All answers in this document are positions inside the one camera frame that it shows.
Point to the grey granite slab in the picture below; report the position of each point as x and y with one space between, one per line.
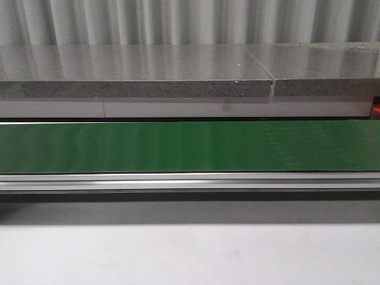
321 69
131 72

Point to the grey granite slab right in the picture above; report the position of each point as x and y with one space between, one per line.
321 69

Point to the white pleated curtain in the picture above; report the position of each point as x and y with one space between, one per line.
187 22

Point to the grey granite slab left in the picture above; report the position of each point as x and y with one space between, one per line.
131 72

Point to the green conveyor belt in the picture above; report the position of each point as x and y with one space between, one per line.
202 146

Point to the aluminium conveyor side rail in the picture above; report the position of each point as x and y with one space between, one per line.
118 183

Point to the red plastic tray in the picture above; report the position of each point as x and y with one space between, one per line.
376 112

